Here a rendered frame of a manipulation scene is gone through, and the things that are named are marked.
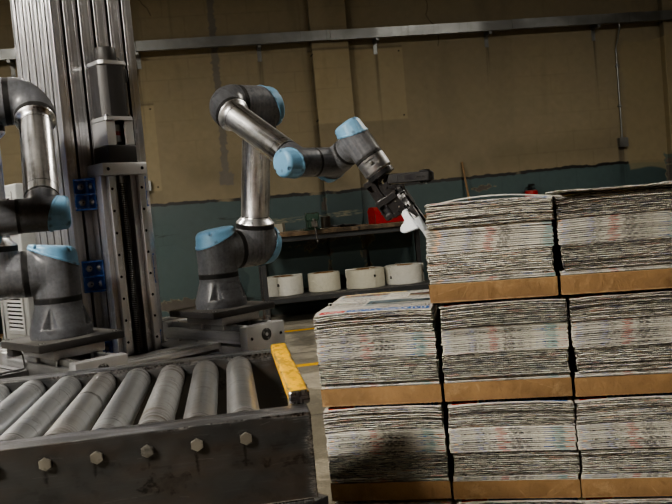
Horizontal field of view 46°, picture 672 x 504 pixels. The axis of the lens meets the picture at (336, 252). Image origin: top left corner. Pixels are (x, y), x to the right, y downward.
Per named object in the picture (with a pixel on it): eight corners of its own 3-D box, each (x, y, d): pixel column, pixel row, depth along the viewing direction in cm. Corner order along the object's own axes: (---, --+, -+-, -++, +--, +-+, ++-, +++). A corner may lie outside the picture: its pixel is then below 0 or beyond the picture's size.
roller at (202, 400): (219, 382, 155) (217, 357, 155) (217, 451, 109) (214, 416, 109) (194, 385, 155) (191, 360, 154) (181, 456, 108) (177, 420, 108)
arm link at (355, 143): (344, 129, 206) (363, 111, 200) (368, 163, 205) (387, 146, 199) (326, 136, 200) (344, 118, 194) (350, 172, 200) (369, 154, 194)
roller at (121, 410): (150, 392, 154) (153, 367, 153) (118, 467, 107) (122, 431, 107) (124, 391, 153) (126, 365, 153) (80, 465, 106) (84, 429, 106)
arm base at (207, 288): (185, 309, 232) (182, 275, 231) (226, 301, 242) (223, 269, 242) (215, 310, 221) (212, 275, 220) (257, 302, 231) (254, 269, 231)
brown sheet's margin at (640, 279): (548, 277, 211) (547, 261, 211) (662, 270, 205) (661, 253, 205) (560, 295, 174) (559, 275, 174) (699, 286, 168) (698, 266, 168)
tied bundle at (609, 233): (548, 280, 212) (542, 194, 210) (664, 272, 206) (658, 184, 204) (560, 298, 175) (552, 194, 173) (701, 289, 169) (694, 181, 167)
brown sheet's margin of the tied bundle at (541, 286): (434, 295, 195) (433, 277, 195) (554, 287, 189) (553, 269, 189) (429, 303, 180) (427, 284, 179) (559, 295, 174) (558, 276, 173)
